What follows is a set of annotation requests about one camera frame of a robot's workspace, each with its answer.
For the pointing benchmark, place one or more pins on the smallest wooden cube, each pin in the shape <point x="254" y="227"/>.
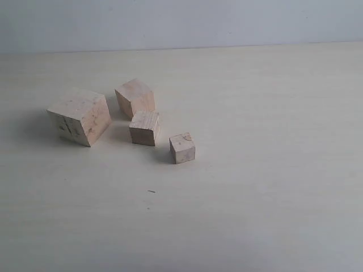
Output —
<point x="182" y="148"/>

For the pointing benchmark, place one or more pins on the second largest wooden cube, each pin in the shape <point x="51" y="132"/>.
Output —
<point x="134" y="96"/>

